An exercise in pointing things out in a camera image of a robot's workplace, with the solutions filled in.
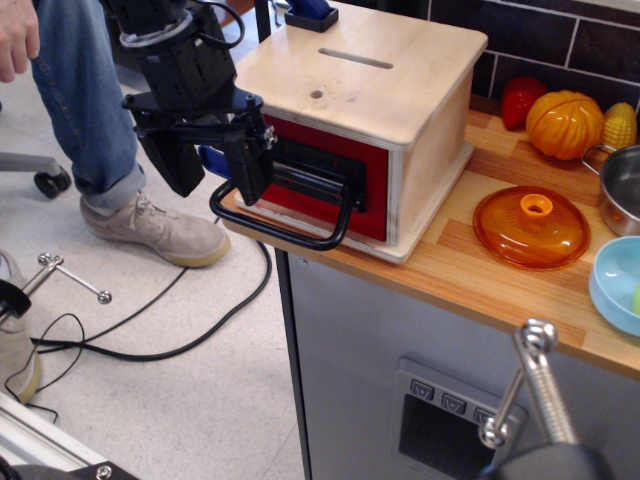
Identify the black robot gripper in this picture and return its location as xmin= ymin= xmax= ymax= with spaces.
xmin=121 ymin=9 xmax=277 ymax=206

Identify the red front wooden drawer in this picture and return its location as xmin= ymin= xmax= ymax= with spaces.
xmin=210 ymin=115 xmax=388 ymax=251

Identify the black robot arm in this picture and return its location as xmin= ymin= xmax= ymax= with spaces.
xmin=107 ymin=1 xmax=276 ymax=205

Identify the blue black clamp on box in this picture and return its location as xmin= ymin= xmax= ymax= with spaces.
xmin=285 ymin=0 xmax=339 ymax=33

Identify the light wooden box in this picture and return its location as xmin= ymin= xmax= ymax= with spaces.
xmin=237 ymin=3 xmax=488 ymax=264

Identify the person's bare hand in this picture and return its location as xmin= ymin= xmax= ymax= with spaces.
xmin=0 ymin=0 xmax=40 ymax=83

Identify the beige sneaker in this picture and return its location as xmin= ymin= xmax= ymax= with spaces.
xmin=0 ymin=249 xmax=43 ymax=405
xmin=80 ymin=192 xmax=230 ymax=268

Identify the office chair base wheel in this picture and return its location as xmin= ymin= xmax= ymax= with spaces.
xmin=1 ymin=152 xmax=71 ymax=199

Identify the blue jeans leg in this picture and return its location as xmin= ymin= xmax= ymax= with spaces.
xmin=32 ymin=1 xmax=146 ymax=210

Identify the metal clamp screw left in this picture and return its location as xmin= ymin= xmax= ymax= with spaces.
xmin=0 ymin=252 xmax=113 ymax=326

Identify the metal clamp screw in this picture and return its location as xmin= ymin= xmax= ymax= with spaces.
xmin=477 ymin=318 xmax=616 ymax=480
xmin=0 ymin=252 xmax=113 ymax=326

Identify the grey toy kitchen cabinet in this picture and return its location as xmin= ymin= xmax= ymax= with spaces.
xmin=273 ymin=247 xmax=640 ymax=480

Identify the red toy pepper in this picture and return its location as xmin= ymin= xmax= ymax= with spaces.
xmin=501 ymin=76 xmax=548 ymax=130

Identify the orange transparent pot lid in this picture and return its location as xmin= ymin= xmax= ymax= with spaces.
xmin=473 ymin=186 xmax=591 ymax=270

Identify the orange toy pumpkin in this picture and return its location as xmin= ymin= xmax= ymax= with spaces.
xmin=525 ymin=90 xmax=605 ymax=161

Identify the metal clamp screw right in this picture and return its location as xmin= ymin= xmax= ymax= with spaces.
xmin=477 ymin=318 xmax=616 ymax=480

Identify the steel cooking pot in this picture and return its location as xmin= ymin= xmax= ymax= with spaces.
xmin=581 ymin=144 xmax=640 ymax=236

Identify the yellow toy corn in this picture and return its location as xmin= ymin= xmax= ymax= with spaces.
xmin=603 ymin=102 xmax=638 ymax=149

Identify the light blue bowl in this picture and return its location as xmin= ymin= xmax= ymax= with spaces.
xmin=589 ymin=236 xmax=639 ymax=337

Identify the green item in bowl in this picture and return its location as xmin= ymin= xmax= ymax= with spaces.
xmin=632 ymin=282 xmax=640 ymax=316

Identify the blue black clamp handle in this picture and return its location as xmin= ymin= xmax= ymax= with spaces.
xmin=198 ymin=145 xmax=231 ymax=179

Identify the thin black floor cable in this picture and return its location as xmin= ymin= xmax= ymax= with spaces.
xmin=4 ymin=267 xmax=189 ymax=424

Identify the thick black floor cable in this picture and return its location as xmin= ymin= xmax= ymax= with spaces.
xmin=30 ymin=239 xmax=273 ymax=363

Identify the aluminium frame rail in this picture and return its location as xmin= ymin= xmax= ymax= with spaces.
xmin=1 ymin=394 xmax=134 ymax=479

